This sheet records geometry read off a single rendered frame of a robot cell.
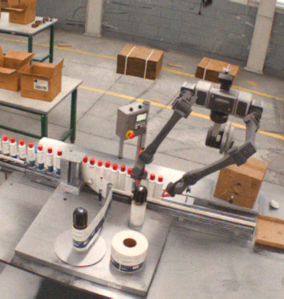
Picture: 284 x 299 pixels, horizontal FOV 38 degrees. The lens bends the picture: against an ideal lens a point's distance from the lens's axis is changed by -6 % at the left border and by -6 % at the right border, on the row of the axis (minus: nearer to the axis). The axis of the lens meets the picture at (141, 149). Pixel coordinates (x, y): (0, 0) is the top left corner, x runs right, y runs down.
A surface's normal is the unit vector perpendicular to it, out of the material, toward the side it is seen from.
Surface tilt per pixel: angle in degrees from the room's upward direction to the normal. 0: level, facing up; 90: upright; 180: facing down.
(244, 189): 90
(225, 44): 90
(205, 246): 0
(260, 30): 90
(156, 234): 0
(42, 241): 0
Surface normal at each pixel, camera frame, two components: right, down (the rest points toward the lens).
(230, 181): -0.43, 0.46
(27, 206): 0.11, -0.83
